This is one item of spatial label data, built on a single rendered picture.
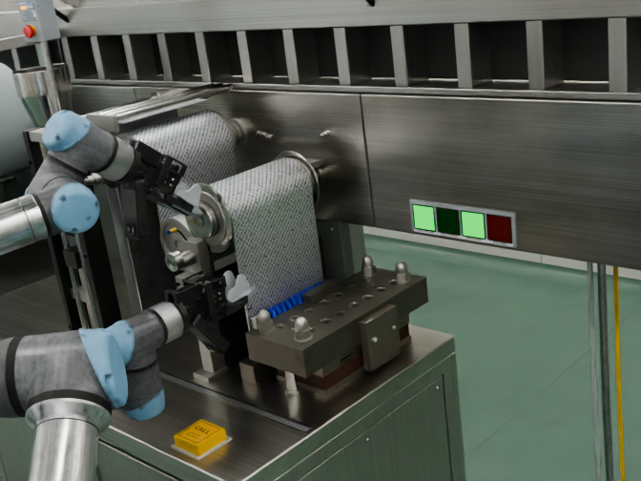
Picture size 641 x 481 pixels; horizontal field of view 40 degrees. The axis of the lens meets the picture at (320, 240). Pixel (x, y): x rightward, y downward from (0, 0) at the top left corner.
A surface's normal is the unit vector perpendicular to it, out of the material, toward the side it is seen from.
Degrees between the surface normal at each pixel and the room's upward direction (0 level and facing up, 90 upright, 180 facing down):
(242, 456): 0
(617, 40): 90
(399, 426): 90
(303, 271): 90
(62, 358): 36
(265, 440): 0
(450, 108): 90
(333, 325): 0
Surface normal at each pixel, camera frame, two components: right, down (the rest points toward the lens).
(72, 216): 0.49, 0.23
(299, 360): -0.67, 0.32
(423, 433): 0.73, 0.14
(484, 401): -0.12, -0.94
